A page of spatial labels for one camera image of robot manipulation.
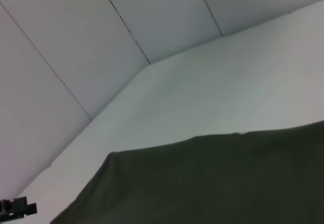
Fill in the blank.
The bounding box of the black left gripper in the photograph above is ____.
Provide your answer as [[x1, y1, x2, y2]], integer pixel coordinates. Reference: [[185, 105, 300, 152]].
[[0, 196, 38, 220]]

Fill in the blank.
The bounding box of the dark green shirt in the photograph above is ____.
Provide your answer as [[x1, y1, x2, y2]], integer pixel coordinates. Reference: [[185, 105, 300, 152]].
[[50, 120, 324, 224]]

